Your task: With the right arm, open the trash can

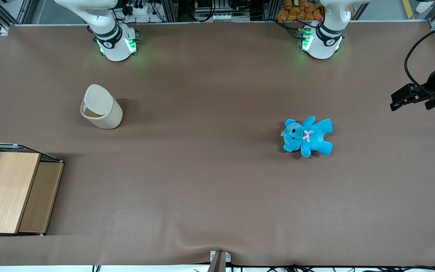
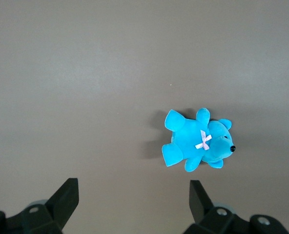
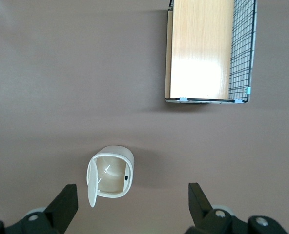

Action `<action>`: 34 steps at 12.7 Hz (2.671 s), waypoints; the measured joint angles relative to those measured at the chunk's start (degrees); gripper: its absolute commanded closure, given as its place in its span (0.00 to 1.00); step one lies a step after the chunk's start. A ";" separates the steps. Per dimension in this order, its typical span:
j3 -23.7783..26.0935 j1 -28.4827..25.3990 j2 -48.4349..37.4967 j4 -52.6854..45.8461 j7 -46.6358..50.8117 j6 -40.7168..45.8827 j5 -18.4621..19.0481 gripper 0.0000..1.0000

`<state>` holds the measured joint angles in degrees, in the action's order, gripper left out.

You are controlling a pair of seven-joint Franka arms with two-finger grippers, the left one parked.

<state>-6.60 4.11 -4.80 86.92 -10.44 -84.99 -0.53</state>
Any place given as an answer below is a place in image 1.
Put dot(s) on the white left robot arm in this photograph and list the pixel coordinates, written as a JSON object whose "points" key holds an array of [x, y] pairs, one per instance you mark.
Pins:
{"points": [[321, 45]]}

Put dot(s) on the grey metal camera bracket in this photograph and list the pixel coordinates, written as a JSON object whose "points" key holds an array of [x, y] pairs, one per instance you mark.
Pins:
{"points": [[228, 257]]}

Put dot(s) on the white power strip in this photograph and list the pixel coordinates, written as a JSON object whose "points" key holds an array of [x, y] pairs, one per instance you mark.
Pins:
{"points": [[138, 10]]}

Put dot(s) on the darker wooden board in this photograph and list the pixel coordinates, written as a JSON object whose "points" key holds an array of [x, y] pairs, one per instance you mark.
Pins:
{"points": [[40, 200]]}

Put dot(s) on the beige trash can lid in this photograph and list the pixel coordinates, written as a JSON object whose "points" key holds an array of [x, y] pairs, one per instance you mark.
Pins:
{"points": [[97, 98]]}

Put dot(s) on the white terminal block row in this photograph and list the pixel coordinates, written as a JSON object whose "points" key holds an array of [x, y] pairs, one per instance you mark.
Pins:
{"points": [[221, 17]]}

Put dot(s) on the orange plush toy pile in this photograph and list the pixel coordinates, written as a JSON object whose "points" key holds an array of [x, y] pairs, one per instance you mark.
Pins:
{"points": [[296, 13]]}

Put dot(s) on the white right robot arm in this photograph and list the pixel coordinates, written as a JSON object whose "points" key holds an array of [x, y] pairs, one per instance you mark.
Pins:
{"points": [[113, 45]]}

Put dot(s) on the brown camera pole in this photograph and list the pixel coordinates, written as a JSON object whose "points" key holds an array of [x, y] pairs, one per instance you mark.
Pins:
{"points": [[217, 264]]}

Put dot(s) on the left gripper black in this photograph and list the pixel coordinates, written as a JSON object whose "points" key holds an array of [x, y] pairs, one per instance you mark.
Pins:
{"points": [[433, 82]]}

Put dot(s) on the blue teddy bear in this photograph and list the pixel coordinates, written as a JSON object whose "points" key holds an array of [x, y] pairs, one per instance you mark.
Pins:
{"points": [[310, 138]]}

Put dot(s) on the light wooden board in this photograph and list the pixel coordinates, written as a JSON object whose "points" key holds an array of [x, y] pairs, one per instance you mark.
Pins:
{"points": [[8, 192]]}

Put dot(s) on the brown table mat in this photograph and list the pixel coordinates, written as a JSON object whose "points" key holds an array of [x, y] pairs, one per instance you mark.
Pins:
{"points": [[217, 189]]}

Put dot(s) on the beige round trash can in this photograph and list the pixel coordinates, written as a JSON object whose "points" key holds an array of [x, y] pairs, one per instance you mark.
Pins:
{"points": [[110, 121]]}

